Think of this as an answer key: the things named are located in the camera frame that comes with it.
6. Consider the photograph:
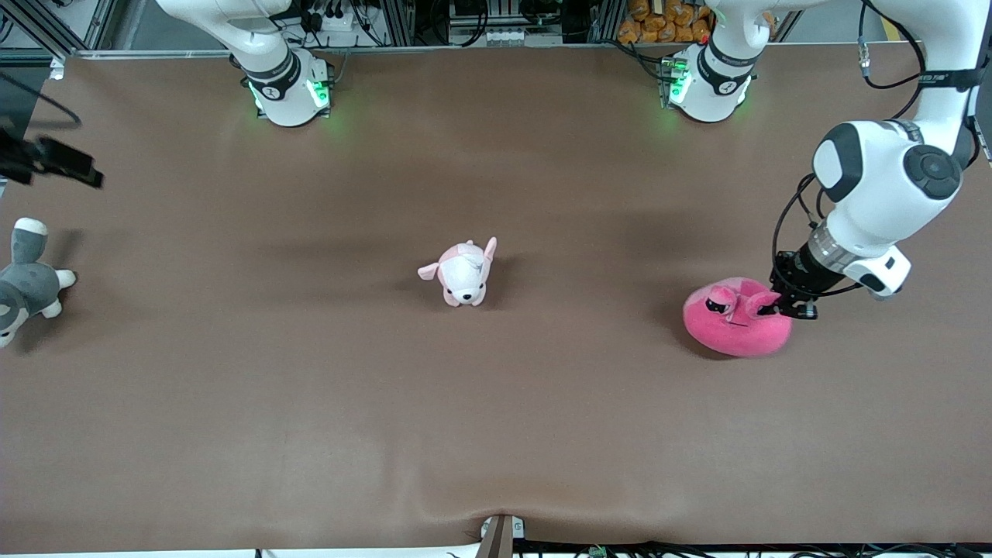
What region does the aluminium table frame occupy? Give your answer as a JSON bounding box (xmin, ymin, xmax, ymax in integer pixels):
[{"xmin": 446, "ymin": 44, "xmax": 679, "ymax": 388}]
[{"xmin": 0, "ymin": 0, "xmax": 992, "ymax": 82}]

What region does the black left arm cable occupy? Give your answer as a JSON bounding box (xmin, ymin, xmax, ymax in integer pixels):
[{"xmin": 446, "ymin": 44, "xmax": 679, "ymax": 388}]
[{"xmin": 770, "ymin": 0, "xmax": 928, "ymax": 272}]

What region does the grey and white plush husky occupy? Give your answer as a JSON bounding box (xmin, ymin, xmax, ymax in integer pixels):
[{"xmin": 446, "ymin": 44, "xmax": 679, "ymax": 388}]
[{"xmin": 0, "ymin": 218, "xmax": 78, "ymax": 348}]

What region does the round pink plush toy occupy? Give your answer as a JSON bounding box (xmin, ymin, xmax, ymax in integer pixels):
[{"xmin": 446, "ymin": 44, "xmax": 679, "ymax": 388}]
[{"xmin": 683, "ymin": 277, "xmax": 793, "ymax": 358}]

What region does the metal table edge bracket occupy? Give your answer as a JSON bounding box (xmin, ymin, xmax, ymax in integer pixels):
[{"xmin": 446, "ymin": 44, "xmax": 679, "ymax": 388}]
[{"xmin": 480, "ymin": 515, "xmax": 525, "ymax": 558}]

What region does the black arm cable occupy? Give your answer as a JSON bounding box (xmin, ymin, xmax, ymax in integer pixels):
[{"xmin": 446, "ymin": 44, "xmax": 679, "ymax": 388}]
[
  {"xmin": 770, "ymin": 0, "xmax": 928, "ymax": 272},
  {"xmin": 0, "ymin": 70, "xmax": 82, "ymax": 129}
]

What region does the orange packaged snacks pile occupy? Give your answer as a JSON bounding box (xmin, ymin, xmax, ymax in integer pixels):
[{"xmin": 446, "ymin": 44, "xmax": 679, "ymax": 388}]
[{"xmin": 618, "ymin": 0, "xmax": 776, "ymax": 45}]

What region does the white power strip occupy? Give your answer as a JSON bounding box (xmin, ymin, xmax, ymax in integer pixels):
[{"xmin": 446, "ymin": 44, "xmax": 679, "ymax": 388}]
[{"xmin": 304, "ymin": 0, "xmax": 365, "ymax": 33}]

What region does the pink and white plush dog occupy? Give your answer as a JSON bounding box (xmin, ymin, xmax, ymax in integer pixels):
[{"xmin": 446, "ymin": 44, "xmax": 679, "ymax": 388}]
[{"xmin": 418, "ymin": 237, "xmax": 498, "ymax": 308}]

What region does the brown table mat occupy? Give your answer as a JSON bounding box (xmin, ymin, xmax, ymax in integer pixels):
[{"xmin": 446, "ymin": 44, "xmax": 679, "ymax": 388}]
[{"xmin": 0, "ymin": 43, "xmax": 992, "ymax": 555}]

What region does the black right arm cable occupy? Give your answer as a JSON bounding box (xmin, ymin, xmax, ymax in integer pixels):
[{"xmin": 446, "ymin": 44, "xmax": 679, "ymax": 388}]
[{"xmin": 0, "ymin": 70, "xmax": 82, "ymax": 129}]

